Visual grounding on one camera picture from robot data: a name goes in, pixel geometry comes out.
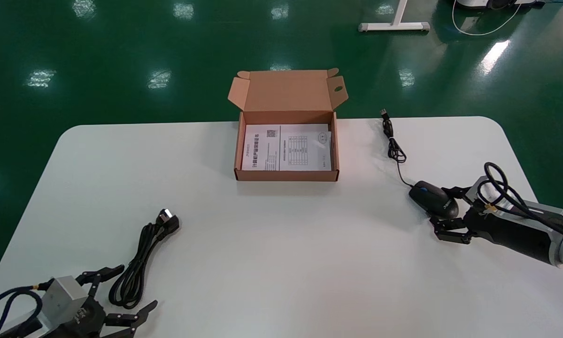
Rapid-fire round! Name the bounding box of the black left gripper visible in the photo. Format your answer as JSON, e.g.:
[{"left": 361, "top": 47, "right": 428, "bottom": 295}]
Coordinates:
[{"left": 46, "top": 265, "right": 159, "bottom": 338}]

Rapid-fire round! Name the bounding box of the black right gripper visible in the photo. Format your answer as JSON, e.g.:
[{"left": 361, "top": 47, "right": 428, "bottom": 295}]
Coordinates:
[{"left": 429, "top": 186, "right": 563, "bottom": 266}]

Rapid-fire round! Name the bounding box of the black power cable with plug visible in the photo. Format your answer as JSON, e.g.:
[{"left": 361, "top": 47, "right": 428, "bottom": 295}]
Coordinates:
[{"left": 108, "top": 209, "right": 181, "bottom": 310}]

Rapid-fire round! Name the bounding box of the black wired computer mouse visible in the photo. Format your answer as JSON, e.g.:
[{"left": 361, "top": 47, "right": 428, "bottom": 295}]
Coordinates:
[{"left": 380, "top": 109, "right": 460, "bottom": 220}]

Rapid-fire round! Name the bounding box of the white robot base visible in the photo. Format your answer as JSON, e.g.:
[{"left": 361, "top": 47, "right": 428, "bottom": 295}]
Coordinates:
[{"left": 453, "top": 0, "right": 547, "bottom": 10}]

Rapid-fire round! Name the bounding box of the brown cardboard storage box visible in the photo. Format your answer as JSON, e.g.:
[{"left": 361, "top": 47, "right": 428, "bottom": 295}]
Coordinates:
[{"left": 228, "top": 68, "right": 349, "bottom": 182}]

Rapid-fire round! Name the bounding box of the white metal table leg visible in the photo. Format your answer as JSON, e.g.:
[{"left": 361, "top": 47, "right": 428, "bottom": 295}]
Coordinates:
[{"left": 358, "top": 0, "right": 431, "bottom": 32}]

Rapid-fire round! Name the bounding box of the white printed instruction sheet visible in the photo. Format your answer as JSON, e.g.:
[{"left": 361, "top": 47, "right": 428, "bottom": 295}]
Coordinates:
[{"left": 242, "top": 123, "right": 332, "bottom": 171}]

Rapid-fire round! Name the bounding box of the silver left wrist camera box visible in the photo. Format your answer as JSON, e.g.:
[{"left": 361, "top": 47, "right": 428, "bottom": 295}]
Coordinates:
[{"left": 40, "top": 276, "right": 90, "bottom": 325}]

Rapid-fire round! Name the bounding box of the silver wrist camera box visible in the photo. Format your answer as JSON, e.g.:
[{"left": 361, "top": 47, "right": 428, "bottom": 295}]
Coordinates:
[
  {"left": 470, "top": 177, "right": 563, "bottom": 227},
  {"left": 40, "top": 276, "right": 90, "bottom": 325}
]

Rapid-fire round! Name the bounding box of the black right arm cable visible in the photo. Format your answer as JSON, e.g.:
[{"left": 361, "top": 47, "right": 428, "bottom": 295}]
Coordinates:
[{"left": 477, "top": 162, "right": 563, "bottom": 236}]

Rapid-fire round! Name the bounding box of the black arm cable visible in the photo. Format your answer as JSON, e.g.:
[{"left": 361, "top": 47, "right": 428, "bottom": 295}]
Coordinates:
[
  {"left": 477, "top": 162, "right": 563, "bottom": 236},
  {"left": 0, "top": 284, "right": 55, "bottom": 338}
]

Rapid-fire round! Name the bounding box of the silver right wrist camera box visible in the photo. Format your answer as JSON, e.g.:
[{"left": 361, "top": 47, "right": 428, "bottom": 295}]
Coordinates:
[{"left": 470, "top": 177, "right": 563, "bottom": 227}]

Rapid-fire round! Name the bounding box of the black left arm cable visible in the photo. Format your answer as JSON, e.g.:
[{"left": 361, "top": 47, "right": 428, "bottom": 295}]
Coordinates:
[{"left": 0, "top": 284, "right": 55, "bottom": 338}]

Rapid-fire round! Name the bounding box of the white cable loop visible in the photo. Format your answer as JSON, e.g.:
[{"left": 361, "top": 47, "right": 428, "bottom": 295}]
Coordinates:
[{"left": 452, "top": 0, "right": 524, "bottom": 37}]

